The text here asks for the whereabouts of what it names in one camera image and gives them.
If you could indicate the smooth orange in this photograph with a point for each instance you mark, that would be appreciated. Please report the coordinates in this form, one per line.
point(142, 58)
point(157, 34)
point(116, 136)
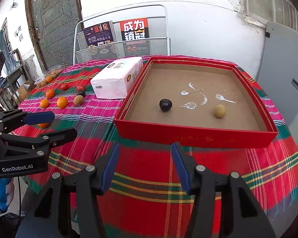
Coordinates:
point(62, 102)

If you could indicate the small orange mandarin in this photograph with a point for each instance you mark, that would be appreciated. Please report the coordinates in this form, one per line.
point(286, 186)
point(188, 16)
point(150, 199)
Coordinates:
point(44, 103)

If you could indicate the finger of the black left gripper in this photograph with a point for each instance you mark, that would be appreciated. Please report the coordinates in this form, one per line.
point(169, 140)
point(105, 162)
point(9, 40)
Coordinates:
point(14, 119)
point(50, 139)

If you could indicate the large rough orange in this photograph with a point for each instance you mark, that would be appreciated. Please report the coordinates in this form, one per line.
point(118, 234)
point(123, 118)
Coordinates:
point(43, 125)

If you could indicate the brown kiwi fruit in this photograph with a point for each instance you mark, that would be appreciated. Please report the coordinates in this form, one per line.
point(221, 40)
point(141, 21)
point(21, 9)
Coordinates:
point(78, 100)
point(219, 111)

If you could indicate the cardboard box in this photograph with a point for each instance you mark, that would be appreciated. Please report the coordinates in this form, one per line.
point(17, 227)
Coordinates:
point(24, 90)

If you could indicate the red cardboard box tray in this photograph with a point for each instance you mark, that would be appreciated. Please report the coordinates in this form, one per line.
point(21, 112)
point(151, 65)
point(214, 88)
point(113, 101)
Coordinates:
point(195, 86)

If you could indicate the reddish orange mandarin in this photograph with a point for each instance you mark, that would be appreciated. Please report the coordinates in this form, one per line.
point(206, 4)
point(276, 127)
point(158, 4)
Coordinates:
point(50, 93)

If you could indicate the white metal mesh rack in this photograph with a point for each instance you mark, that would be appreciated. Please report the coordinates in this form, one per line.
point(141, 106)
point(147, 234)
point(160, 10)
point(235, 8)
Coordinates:
point(157, 44)

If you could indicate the white tissue pack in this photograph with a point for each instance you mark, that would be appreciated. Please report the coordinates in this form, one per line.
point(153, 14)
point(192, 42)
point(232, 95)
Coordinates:
point(117, 78)

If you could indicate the dark purple cookbook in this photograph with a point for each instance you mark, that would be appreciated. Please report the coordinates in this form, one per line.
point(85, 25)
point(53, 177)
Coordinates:
point(99, 34)

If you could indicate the dark purple plum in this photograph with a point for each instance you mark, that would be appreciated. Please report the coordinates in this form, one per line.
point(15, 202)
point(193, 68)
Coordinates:
point(165, 105)
point(81, 93)

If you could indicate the red tomato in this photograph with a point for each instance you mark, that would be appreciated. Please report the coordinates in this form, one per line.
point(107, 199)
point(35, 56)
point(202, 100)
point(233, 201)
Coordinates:
point(64, 86)
point(80, 87)

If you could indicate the metal workbench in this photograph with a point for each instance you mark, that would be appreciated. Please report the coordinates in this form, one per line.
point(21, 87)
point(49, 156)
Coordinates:
point(10, 80)

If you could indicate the plaid red pink tablecloth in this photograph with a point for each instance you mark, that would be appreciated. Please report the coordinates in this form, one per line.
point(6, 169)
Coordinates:
point(145, 198)

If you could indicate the near red tomato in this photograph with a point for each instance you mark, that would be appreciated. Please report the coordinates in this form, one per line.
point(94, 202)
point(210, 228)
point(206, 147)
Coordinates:
point(80, 87)

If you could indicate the orange in plastic container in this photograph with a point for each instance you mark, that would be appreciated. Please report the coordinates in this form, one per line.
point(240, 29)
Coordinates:
point(49, 79)

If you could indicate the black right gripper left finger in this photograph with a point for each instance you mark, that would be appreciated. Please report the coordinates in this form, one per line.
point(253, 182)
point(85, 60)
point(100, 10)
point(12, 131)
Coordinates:
point(67, 205)

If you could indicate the grey metal cabinet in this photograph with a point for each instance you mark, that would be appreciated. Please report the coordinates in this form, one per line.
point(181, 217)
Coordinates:
point(278, 73)

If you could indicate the red black book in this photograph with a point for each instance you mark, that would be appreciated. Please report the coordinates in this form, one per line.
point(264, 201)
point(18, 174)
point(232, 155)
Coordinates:
point(134, 29)

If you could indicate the clear plastic fruit container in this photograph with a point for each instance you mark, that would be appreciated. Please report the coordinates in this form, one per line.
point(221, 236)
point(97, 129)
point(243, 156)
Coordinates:
point(53, 72)

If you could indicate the blue gloved left hand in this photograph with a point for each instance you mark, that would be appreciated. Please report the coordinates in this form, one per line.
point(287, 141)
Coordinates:
point(6, 193)

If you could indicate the far red tomato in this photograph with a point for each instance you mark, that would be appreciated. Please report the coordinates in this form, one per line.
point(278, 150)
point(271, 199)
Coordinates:
point(64, 86)

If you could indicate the studded metal door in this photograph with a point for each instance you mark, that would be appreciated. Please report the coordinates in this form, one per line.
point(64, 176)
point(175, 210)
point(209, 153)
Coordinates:
point(51, 25)

